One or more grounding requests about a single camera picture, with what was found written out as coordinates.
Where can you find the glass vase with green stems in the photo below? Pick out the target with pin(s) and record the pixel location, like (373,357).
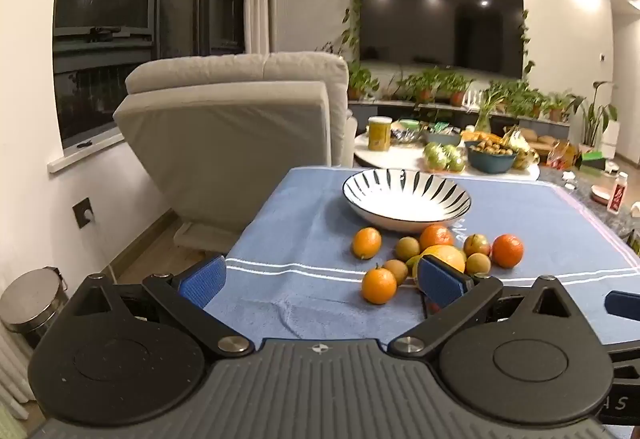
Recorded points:
(487,114)

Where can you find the dark marble table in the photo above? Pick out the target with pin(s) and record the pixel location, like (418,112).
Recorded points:
(590,209)

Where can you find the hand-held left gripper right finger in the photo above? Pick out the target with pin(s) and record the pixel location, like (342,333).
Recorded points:
(440,281)

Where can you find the plate of tangerines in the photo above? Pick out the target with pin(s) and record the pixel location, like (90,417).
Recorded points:
(480,136)

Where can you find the yellow jar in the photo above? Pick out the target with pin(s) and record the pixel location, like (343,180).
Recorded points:
(379,134)

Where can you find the pink plate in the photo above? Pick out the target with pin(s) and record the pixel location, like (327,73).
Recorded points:
(600,193)

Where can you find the green ivy vine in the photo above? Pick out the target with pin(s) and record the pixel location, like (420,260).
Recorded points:
(352,14)

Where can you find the cardboard boxes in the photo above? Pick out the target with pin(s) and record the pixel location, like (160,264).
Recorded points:
(542,141)

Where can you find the white appliance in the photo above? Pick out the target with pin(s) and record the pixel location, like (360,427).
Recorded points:
(611,139)

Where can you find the wall-mounted television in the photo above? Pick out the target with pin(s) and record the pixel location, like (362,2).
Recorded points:
(440,19)

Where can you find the golden foil bag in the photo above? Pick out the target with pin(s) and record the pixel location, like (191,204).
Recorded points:
(520,146)

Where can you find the small teal bowl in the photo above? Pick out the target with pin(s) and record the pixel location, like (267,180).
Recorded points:
(442,138)

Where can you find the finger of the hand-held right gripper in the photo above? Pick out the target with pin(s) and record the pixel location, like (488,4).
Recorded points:
(625,305)

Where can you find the red berry branches in vase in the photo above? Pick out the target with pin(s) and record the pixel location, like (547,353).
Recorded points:
(330,48)

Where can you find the brown kiwi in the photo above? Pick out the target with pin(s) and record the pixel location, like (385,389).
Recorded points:
(477,264)
(396,270)
(407,248)

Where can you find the potted green plant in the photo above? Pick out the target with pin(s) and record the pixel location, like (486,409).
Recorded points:
(360,79)
(425,86)
(525,99)
(457,91)
(555,106)

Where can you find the bottle with red label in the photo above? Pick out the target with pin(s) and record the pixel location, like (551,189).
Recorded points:
(618,191)

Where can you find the round white table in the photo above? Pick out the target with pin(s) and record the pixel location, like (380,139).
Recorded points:
(395,160)

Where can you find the steel trash can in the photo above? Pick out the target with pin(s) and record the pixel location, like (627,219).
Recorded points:
(30,301)

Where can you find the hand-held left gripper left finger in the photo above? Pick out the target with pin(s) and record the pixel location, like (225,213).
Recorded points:
(202,279)

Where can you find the dark wall socket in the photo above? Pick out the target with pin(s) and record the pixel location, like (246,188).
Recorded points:
(82,213)

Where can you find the large orange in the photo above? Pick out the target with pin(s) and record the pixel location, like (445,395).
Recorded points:
(436,237)
(507,250)

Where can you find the red apple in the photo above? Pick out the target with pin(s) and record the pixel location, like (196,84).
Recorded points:
(476,244)

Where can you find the dark snack packets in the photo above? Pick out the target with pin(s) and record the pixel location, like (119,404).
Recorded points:
(407,134)

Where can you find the striped ceramic bowl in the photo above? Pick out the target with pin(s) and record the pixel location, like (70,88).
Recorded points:
(400,214)

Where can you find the small orange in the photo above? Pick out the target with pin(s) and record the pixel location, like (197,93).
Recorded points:
(366,242)
(379,285)

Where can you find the grey television console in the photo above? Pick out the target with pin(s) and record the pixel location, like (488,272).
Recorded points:
(385,106)

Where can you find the blue tablecloth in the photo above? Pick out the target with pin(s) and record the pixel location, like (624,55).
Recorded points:
(310,239)

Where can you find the tall leafy floor plant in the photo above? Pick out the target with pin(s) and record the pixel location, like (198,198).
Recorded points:
(595,114)

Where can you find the green box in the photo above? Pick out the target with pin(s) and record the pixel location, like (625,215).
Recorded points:
(592,162)

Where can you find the beige armchair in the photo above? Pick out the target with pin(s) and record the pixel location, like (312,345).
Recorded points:
(225,144)

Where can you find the white radiator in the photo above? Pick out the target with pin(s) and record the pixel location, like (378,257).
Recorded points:
(10,369)

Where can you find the orange plastic bag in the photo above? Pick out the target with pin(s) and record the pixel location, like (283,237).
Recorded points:
(557,156)

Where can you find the green lidded container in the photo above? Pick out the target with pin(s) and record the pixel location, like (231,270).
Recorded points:
(407,123)

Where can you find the large yellow citrus fruit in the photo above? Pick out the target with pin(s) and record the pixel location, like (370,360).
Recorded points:
(442,256)

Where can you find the pack of green apples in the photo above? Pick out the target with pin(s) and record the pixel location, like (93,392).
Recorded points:
(442,156)

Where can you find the large teal bowl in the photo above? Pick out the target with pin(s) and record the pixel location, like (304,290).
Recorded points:
(492,161)

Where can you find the pile of brown longans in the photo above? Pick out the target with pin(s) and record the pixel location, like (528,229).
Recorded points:
(492,149)

